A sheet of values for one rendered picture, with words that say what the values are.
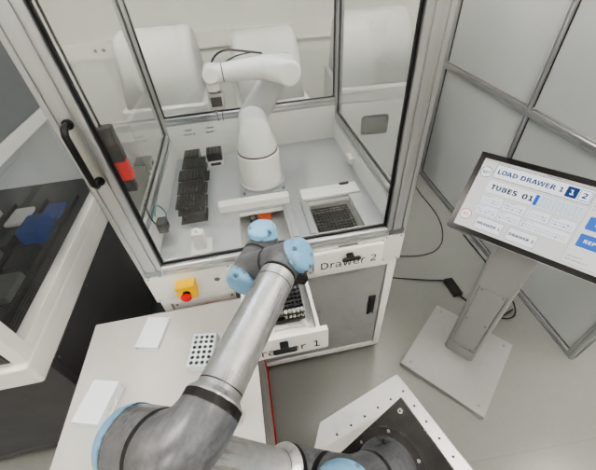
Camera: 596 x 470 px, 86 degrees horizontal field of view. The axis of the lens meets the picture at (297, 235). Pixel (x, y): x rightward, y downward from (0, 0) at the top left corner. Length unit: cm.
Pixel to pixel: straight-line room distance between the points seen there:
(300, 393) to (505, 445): 101
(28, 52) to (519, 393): 236
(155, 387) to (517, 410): 174
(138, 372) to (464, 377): 161
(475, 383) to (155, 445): 180
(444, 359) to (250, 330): 166
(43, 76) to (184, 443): 81
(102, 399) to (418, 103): 131
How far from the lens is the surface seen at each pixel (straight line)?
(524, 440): 213
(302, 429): 190
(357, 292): 156
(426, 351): 211
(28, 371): 138
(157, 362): 132
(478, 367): 216
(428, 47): 101
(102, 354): 144
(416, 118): 107
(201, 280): 130
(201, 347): 124
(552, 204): 141
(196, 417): 51
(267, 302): 60
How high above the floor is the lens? 183
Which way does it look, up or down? 43 degrees down
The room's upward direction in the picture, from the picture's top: 5 degrees counter-clockwise
